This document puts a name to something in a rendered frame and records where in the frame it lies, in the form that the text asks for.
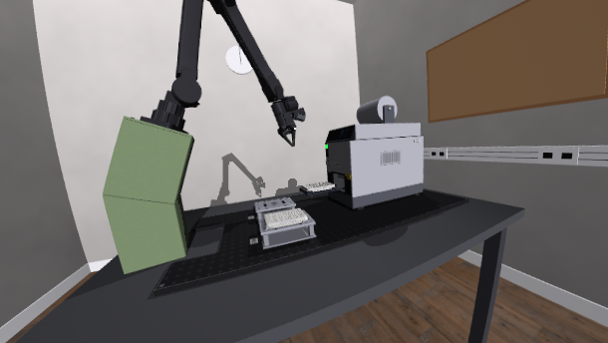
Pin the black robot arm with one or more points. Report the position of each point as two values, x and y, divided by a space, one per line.
187 91

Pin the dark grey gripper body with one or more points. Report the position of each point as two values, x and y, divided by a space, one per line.
281 122

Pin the white well plate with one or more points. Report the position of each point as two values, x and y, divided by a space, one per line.
317 186
283 218

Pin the dark grey cylinder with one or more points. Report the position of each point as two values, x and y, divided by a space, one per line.
372 112

